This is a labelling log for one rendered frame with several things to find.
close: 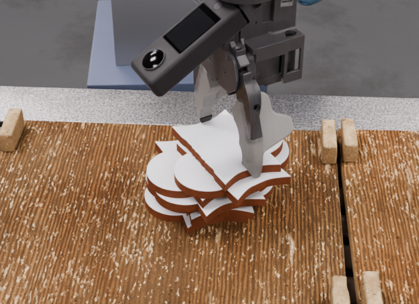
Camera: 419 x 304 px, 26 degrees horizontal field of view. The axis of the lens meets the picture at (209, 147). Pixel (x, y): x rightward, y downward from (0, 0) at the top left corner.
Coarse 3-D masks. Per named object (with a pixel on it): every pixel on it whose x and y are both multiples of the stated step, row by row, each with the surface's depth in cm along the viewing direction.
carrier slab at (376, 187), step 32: (384, 160) 109; (416, 160) 109; (352, 192) 104; (384, 192) 104; (416, 192) 104; (352, 224) 100; (384, 224) 100; (416, 224) 100; (352, 256) 97; (384, 256) 96; (416, 256) 96; (384, 288) 92; (416, 288) 92
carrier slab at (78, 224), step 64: (64, 128) 115; (128, 128) 115; (0, 192) 104; (64, 192) 104; (128, 192) 104; (320, 192) 104; (0, 256) 96; (64, 256) 96; (128, 256) 96; (192, 256) 96; (256, 256) 96; (320, 256) 96
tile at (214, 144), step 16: (224, 112) 103; (176, 128) 101; (192, 128) 101; (208, 128) 101; (224, 128) 101; (192, 144) 99; (208, 144) 99; (224, 144) 99; (208, 160) 96; (224, 160) 96; (240, 160) 96; (272, 160) 96; (224, 176) 94; (240, 176) 95
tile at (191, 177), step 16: (176, 144) 101; (192, 160) 98; (288, 160) 100; (176, 176) 96; (192, 176) 96; (208, 176) 96; (272, 176) 96; (288, 176) 96; (192, 192) 95; (208, 192) 94; (224, 192) 95; (240, 192) 94
